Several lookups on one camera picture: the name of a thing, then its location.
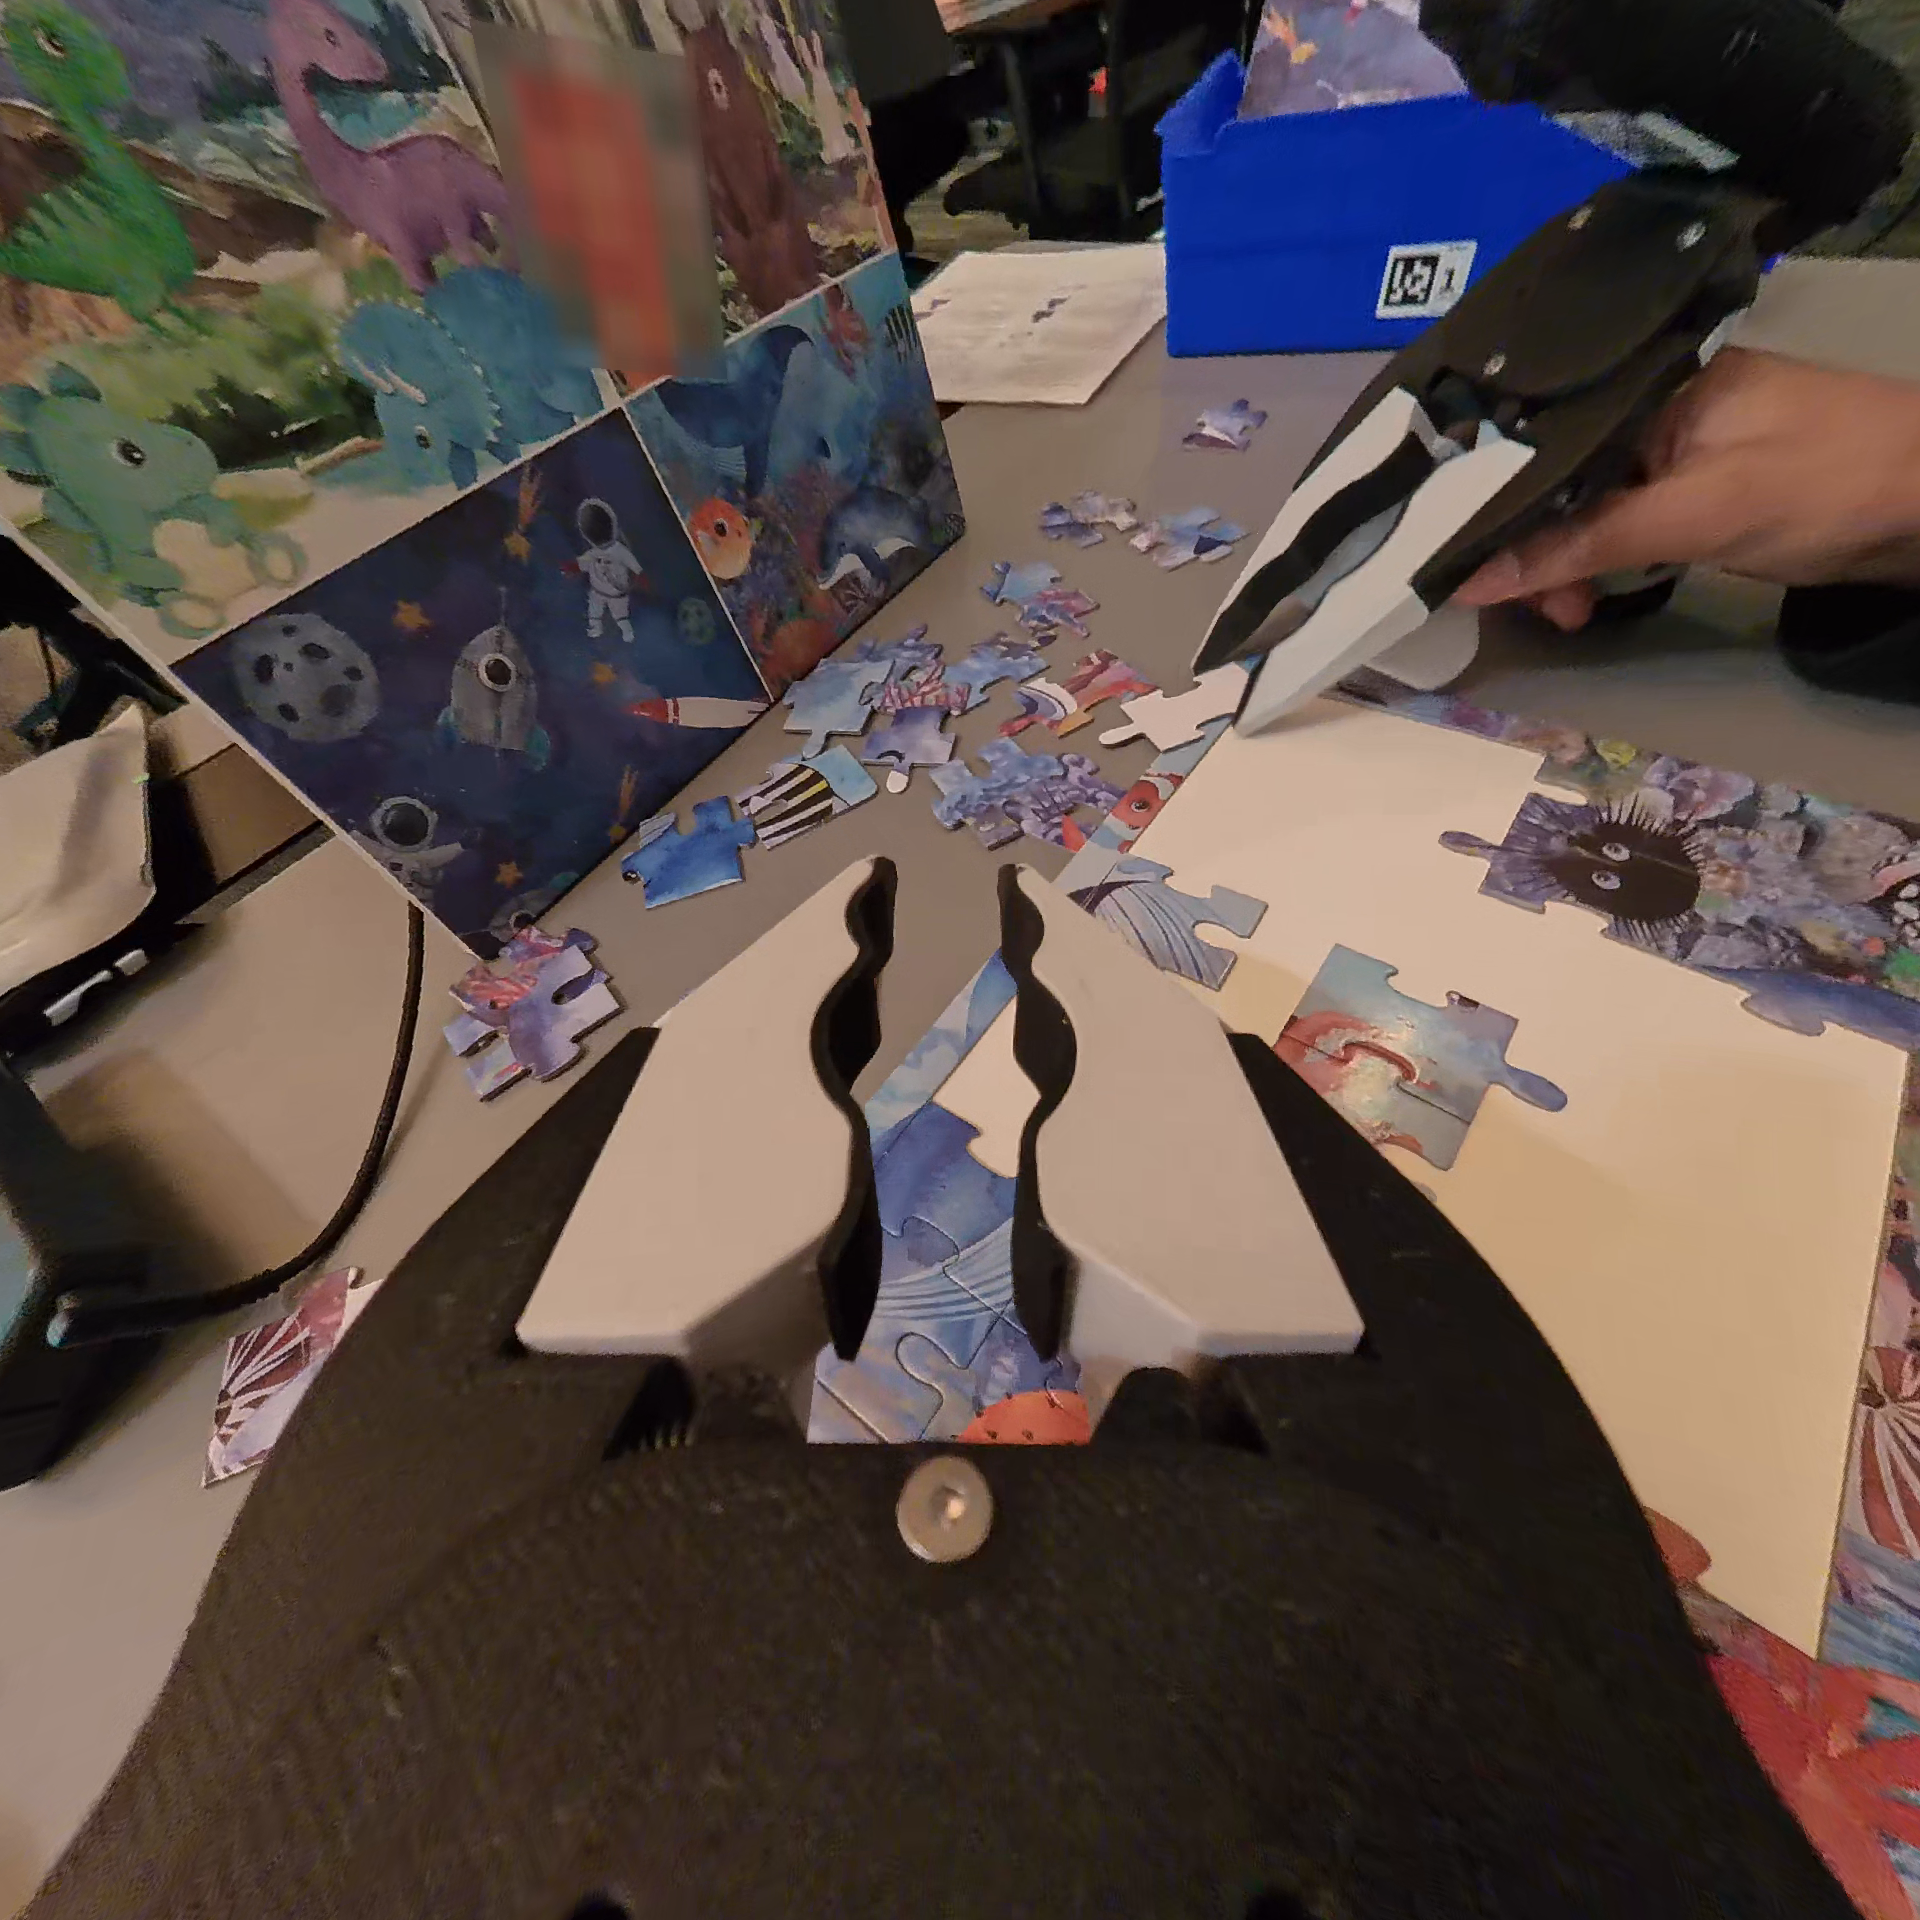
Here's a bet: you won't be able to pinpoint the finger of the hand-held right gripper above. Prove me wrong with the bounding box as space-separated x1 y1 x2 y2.
1230 444 1537 740
1189 388 1452 681

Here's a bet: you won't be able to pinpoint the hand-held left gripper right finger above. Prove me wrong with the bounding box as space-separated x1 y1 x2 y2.
993 865 1366 1402

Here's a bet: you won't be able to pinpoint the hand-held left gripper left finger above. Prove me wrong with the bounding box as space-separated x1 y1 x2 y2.
514 854 901 1405

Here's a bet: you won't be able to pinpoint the pale striped whale puzzle piece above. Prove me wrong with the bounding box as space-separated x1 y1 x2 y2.
1072 854 1271 997

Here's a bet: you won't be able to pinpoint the cream jigsaw puzzle tray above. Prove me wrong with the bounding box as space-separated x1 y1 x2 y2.
810 690 1920 1920

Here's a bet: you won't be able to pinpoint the person's right hand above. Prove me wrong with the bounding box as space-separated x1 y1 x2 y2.
1464 356 1820 630

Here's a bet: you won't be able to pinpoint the blue bin with square tag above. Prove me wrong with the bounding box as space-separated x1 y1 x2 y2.
1158 47 1785 363

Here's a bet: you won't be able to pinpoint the octopus puzzle piece pair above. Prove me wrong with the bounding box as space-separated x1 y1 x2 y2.
1274 945 1449 1157

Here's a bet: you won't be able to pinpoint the octopus puzzle piece with eye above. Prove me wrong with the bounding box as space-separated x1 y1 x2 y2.
1387 967 1573 1174

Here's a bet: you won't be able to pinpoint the laminated printed instruction sheet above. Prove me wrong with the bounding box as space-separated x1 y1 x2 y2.
912 245 1173 409

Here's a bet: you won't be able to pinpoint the purple printed puzzle sheet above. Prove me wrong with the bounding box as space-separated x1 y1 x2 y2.
1243 0 1479 122

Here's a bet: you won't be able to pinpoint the assembled sea urchin puzzle section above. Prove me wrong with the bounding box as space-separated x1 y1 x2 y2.
1440 743 1920 1043

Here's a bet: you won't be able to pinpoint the scattered loose puzzle pieces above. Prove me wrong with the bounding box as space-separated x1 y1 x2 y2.
443 392 1277 1107

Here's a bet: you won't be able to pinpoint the shell pattern puzzle piece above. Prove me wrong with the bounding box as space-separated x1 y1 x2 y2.
202 1266 389 1491

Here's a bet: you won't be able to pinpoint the black flat device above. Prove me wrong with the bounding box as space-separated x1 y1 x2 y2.
0 1037 196 1491

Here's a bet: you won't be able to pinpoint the black cable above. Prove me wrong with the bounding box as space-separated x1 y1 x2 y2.
60 897 433 1337

